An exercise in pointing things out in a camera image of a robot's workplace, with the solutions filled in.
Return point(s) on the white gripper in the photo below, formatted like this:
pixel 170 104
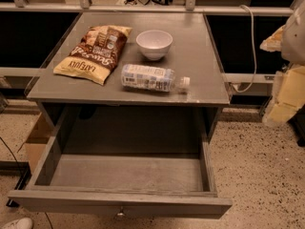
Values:
pixel 294 41

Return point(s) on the grey open top drawer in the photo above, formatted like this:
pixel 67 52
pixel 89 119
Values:
pixel 148 161

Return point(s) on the white bowl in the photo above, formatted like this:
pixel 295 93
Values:
pixel 154 44

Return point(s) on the brown yellow chip bag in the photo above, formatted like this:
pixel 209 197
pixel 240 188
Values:
pixel 97 54

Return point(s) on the grey cabinet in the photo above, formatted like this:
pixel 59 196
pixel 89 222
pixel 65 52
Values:
pixel 192 54

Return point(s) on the cardboard box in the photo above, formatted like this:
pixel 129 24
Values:
pixel 36 141

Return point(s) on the white shoe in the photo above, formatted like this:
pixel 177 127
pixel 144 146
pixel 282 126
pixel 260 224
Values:
pixel 24 223

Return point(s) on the metal railing frame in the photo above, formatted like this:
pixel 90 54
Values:
pixel 143 4

